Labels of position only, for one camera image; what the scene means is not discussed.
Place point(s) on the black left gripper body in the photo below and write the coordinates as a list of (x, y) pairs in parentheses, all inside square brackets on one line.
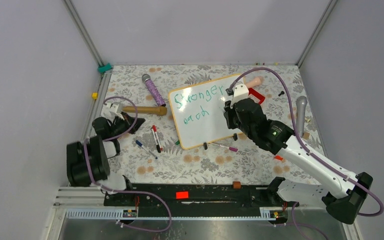
[(123, 124)]

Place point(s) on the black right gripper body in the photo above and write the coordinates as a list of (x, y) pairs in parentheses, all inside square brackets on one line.
[(233, 120)]

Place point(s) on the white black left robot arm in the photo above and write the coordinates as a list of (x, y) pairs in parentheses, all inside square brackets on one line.
[(88, 164)]

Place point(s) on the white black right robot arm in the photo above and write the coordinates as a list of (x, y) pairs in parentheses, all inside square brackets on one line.
[(340, 191)]

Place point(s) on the pink capped whiteboard marker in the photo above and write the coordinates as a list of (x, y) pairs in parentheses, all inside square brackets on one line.
[(233, 149)]

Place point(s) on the yellow framed whiteboard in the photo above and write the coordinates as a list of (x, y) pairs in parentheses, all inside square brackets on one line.
[(198, 112)]

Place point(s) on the blue capped marker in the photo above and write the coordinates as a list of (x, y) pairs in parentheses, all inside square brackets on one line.
[(145, 148)]

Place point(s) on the red capped marker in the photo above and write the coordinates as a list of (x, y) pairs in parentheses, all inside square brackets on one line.
[(153, 128)]

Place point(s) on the pink peach cylinder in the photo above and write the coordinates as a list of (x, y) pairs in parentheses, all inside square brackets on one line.
[(257, 81)]

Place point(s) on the small yellow cube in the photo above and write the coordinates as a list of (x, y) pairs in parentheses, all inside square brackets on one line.
[(94, 96)]

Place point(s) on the black capped marker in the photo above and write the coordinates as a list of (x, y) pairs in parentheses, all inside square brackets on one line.
[(158, 143)]

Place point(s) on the floral patterned table mat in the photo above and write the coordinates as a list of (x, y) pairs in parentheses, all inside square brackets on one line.
[(216, 165)]

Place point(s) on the golden brown microphone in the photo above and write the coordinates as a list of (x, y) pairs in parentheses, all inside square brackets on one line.
[(155, 110)]

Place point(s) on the purple glitter microphone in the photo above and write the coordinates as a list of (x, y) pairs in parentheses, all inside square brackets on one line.
[(146, 79)]

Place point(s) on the small red triangular block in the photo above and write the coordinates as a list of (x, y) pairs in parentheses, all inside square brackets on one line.
[(279, 158)]

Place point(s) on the silver grey microphone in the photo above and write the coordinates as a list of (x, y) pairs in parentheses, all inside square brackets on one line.
[(301, 104)]

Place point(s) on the teal corner clip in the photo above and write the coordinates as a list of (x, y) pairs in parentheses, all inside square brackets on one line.
[(104, 68)]

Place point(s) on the small tan wooden cube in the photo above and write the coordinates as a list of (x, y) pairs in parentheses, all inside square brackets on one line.
[(306, 135)]

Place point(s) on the small brown wooden block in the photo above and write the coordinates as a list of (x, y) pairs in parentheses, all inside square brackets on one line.
[(236, 185)]

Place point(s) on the red tape label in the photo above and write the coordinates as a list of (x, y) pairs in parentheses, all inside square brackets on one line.
[(181, 195)]

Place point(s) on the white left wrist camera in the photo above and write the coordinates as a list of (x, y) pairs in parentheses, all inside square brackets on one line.
[(114, 107)]

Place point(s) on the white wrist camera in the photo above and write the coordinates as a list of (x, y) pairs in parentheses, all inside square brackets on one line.
[(239, 92), (114, 107)]

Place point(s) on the red plastic frame box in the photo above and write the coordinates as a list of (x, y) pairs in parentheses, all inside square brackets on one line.
[(256, 96)]

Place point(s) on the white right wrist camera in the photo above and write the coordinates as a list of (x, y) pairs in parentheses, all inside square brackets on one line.
[(239, 92)]

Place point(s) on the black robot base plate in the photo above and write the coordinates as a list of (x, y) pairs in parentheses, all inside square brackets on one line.
[(207, 197)]

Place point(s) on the grey slotted cable duct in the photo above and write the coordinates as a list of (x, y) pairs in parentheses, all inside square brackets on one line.
[(259, 213)]

